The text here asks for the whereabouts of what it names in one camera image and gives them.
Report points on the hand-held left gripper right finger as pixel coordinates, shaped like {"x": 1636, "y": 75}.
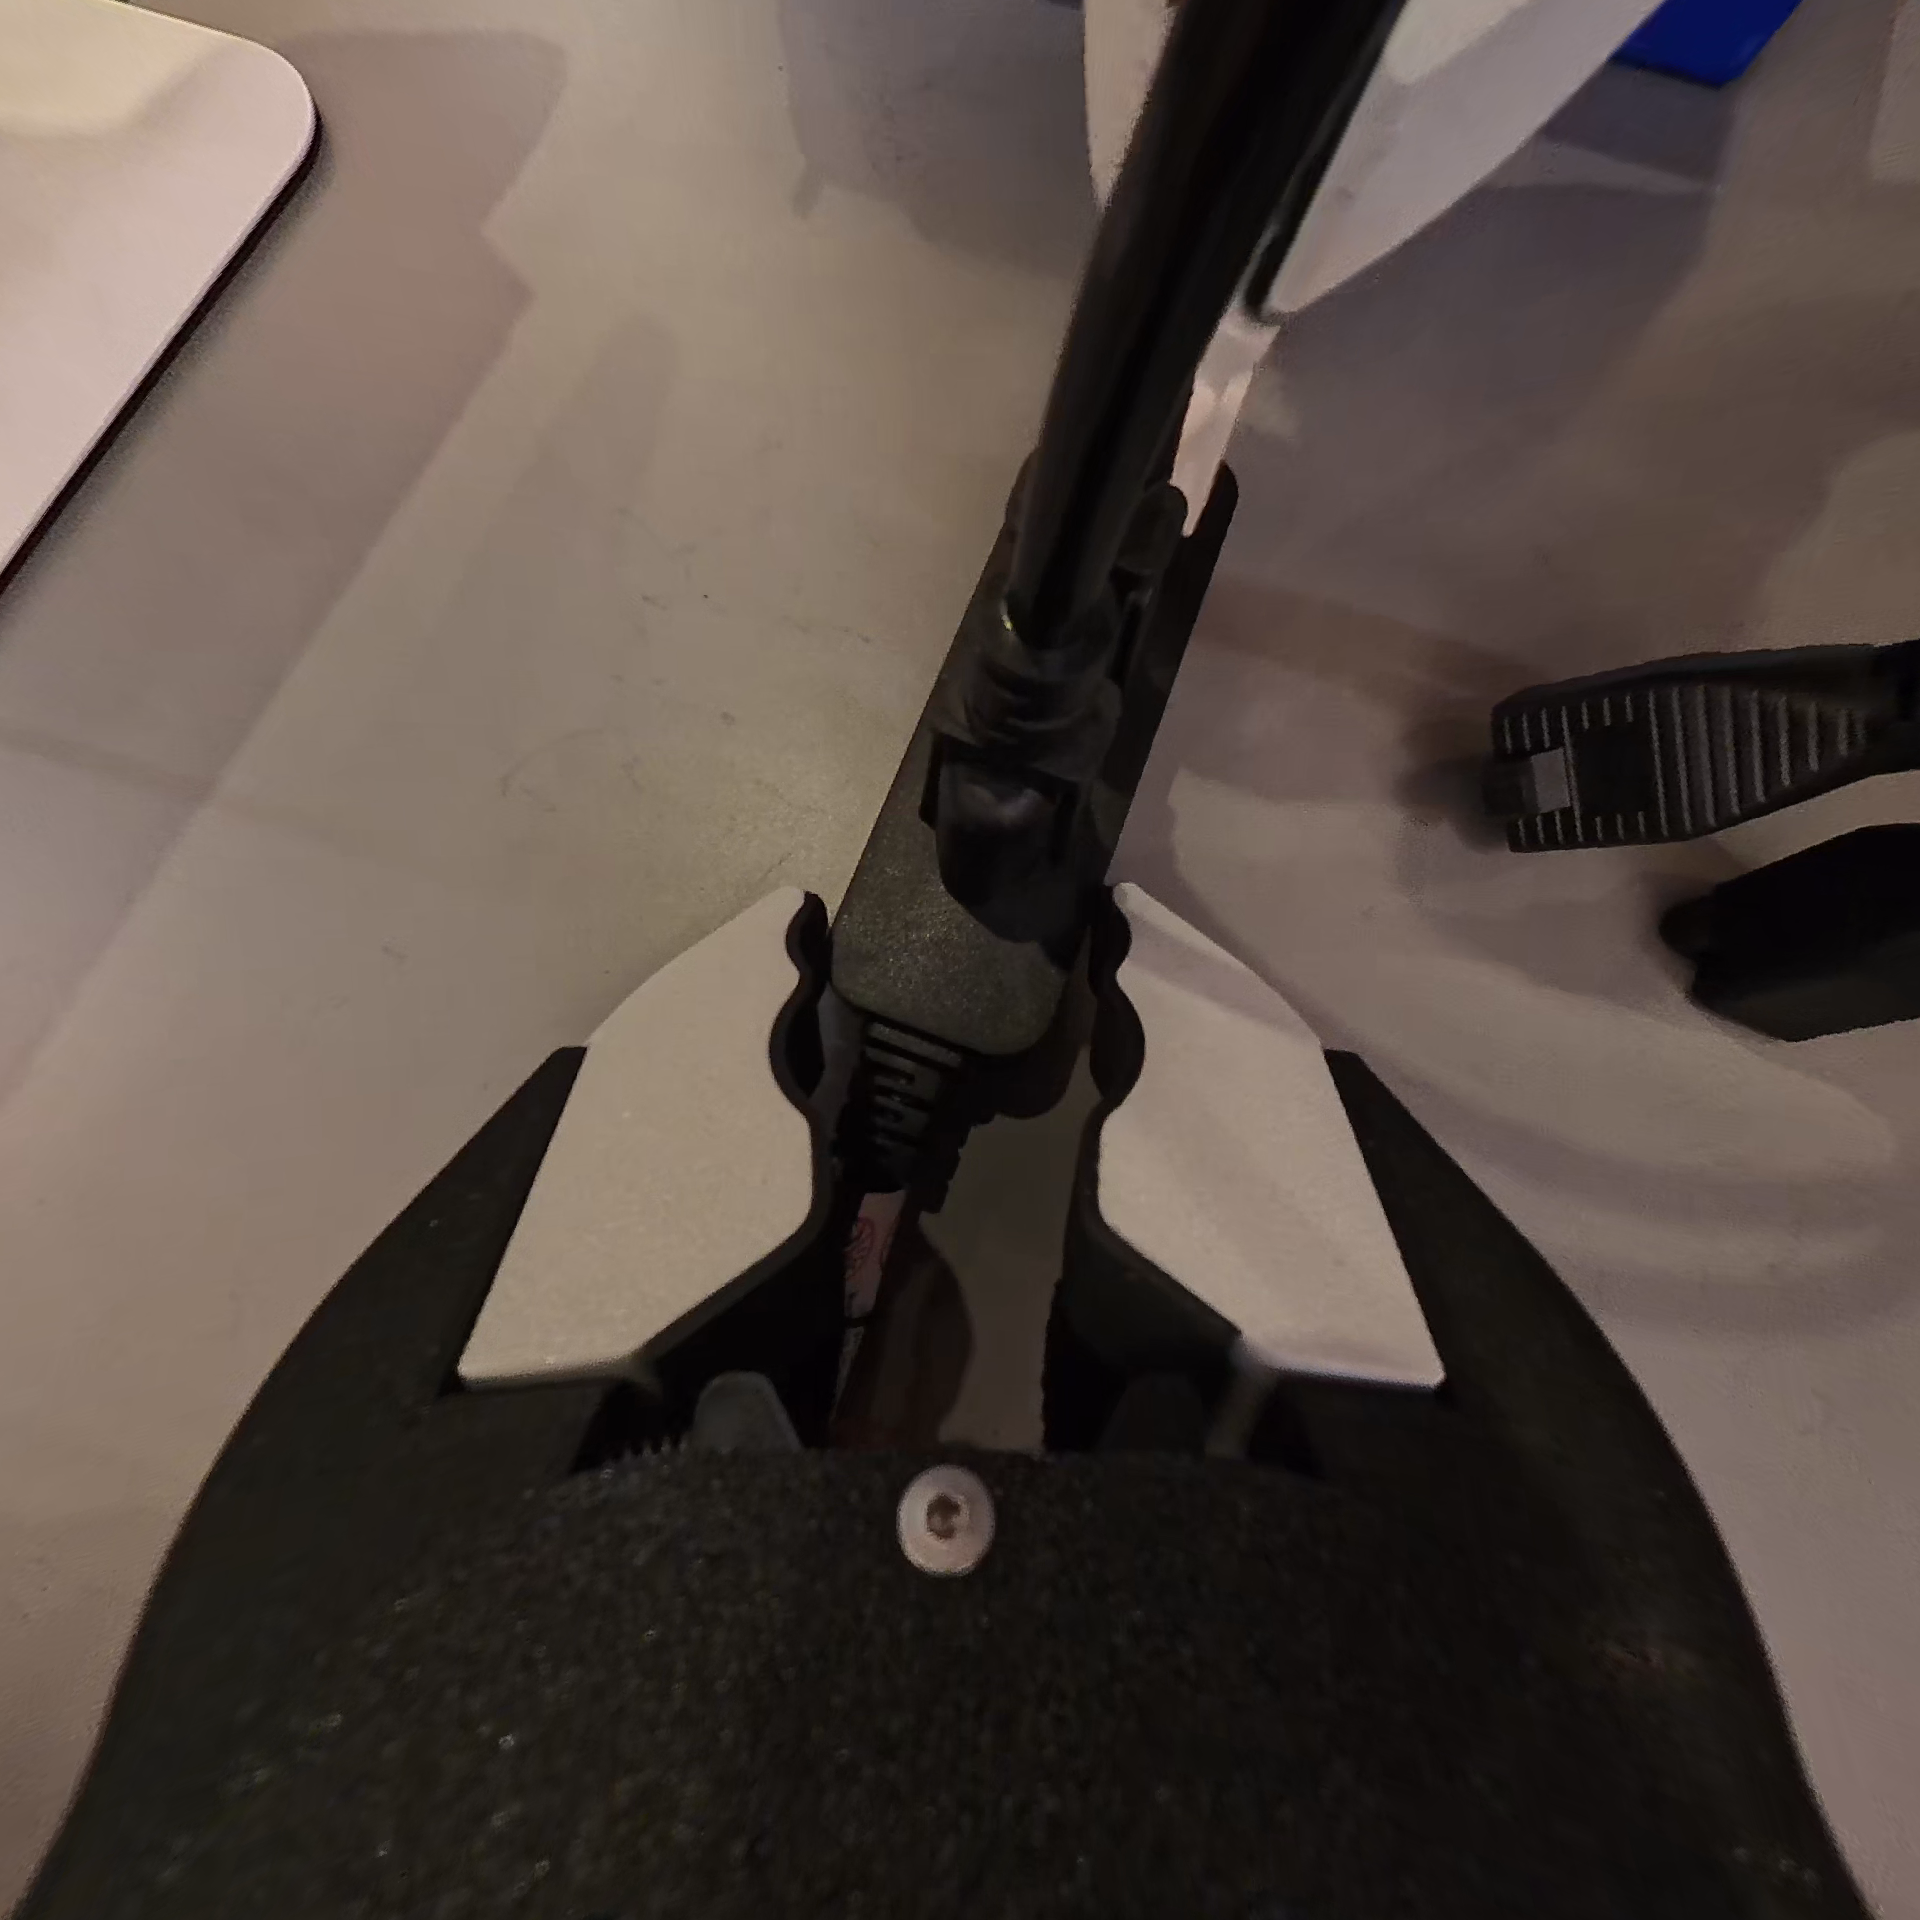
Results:
{"x": 1251, "y": 1200}

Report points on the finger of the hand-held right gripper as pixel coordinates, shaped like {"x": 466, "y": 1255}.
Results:
{"x": 1441, "y": 120}
{"x": 1128, "y": 60}

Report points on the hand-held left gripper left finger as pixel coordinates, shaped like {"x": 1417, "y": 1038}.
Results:
{"x": 644, "y": 1183}

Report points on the black power adapter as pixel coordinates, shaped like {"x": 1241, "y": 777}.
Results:
{"x": 928, "y": 937}

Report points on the grey desk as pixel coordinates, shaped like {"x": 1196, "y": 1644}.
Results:
{"x": 524, "y": 675}

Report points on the blue plastic piece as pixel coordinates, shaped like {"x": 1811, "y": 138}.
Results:
{"x": 1710, "y": 31}

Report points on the black rubber plug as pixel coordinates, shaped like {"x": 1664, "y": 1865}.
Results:
{"x": 1814, "y": 937}

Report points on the black ribbed power plug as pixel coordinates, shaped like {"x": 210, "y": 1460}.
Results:
{"x": 1680, "y": 743}

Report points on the white mat with dark edge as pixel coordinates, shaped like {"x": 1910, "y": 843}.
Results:
{"x": 104, "y": 223}

